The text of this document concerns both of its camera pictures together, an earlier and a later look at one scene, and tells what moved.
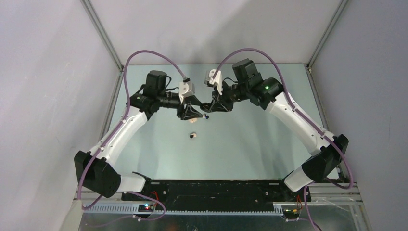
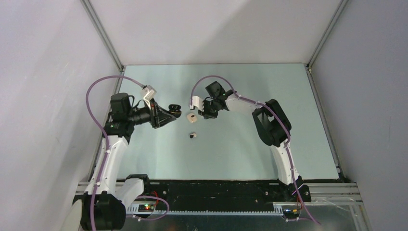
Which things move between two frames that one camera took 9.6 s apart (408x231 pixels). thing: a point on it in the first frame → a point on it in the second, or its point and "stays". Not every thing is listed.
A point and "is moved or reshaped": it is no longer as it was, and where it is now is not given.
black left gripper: (190, 112) → (158, 116)
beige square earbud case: (193, 120) stays
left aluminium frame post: (102, 34) stays
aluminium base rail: (334, 194) stays
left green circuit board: (146, 208) stays
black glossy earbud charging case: (205, 107) is moved or reshaped
